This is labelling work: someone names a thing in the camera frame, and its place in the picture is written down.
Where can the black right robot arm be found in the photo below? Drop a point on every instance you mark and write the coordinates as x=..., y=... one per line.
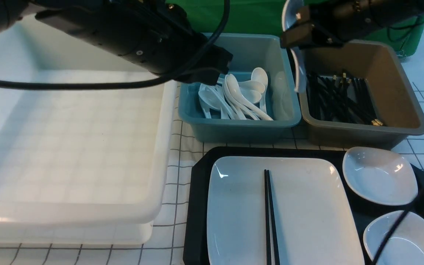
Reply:
x=367, y=16

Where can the checkered white tablecloth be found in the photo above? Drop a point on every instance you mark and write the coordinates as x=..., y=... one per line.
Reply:
x=177, y=165

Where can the pile of white spoons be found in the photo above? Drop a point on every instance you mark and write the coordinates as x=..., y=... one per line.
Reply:
x=236, y=100

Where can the black chopstick pair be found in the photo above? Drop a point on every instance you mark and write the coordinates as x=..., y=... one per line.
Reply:
x=272, y=253

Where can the white ceramic soup spoon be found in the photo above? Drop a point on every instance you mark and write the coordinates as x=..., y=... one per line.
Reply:
x=288, y=19

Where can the white small dish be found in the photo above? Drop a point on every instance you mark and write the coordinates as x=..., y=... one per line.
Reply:
x=380, y=176
x=405, y=247

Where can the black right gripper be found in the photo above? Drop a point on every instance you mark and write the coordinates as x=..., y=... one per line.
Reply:
x=318, y=26

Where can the large white plastic bin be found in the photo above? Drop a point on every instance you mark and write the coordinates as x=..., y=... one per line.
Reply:
x=150, y=107

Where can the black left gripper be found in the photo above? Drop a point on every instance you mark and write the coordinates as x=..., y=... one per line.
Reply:
x=163, y=57

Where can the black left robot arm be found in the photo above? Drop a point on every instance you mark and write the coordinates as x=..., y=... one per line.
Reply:
x=152, y=34

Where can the green backdrop cloth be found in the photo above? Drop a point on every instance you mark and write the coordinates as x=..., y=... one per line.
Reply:
x=263, y=17

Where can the blue plastic spoon bin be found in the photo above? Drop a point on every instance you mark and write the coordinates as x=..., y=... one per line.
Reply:
x=282, y=104

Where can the pile of black chopsticks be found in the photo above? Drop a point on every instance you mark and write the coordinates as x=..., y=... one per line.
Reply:
x=341, y=98

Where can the large white rice plate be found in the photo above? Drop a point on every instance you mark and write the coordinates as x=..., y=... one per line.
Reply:
x=314, y=223

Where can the black serving tray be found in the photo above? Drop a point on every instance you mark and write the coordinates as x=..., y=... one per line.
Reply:
x=195, y=250

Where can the brown plastic chopstick bin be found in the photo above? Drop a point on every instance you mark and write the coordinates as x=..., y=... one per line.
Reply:
x=390, y=90

